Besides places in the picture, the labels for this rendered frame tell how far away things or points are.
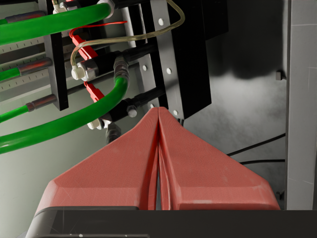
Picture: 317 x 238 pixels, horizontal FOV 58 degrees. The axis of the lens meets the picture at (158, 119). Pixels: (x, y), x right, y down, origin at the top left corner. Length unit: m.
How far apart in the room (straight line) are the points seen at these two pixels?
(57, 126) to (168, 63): 0.28
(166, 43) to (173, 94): 0.09
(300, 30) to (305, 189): 0.23
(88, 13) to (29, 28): 0.05
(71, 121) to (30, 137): 0.03
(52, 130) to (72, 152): 0.53
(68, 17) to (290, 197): 0.40
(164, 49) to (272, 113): 0.24
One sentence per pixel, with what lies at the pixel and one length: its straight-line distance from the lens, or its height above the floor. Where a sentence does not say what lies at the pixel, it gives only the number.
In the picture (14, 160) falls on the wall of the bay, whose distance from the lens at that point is 0.73.
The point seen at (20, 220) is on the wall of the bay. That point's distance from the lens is 0.80.
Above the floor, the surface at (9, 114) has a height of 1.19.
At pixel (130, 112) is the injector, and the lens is 0.45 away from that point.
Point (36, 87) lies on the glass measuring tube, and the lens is 0.67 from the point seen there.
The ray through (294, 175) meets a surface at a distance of 0.47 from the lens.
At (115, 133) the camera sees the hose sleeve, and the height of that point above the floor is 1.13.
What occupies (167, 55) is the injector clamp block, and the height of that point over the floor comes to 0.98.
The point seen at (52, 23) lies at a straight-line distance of 0.24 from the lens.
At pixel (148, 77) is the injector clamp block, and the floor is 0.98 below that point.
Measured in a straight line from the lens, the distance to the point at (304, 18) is 0.38.
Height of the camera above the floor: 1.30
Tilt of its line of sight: 34 degrees down
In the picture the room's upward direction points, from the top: 119 degrees counter-clockwise
